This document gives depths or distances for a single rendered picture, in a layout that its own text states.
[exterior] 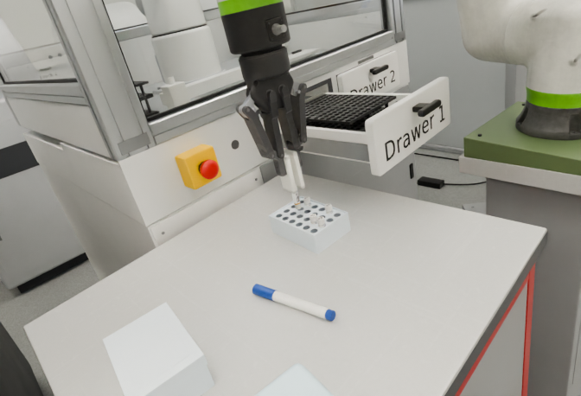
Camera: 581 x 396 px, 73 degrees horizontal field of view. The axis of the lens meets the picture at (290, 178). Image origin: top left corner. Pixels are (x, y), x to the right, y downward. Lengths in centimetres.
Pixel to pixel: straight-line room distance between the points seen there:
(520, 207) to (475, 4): 44
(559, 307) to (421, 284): 56
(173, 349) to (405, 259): 35
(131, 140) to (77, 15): 22
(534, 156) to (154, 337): 72
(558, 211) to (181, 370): 77
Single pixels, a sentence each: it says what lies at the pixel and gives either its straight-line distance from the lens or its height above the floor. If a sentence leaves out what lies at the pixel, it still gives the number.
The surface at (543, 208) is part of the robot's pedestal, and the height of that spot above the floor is 65.
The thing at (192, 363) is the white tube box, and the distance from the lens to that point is 49.
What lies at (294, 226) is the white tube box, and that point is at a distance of 68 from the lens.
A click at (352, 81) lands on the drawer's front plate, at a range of 117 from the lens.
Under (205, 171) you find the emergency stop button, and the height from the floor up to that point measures 88.
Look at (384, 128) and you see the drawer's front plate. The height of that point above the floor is 90.
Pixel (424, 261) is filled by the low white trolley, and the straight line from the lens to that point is 63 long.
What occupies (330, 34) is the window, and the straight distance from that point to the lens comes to 116.
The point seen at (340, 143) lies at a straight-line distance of 79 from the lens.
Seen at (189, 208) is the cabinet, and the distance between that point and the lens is 88.
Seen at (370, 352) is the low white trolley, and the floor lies 76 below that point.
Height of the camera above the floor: 115
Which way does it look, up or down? 24 degrees down
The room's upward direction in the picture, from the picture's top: 13 degrees counter-clockwise
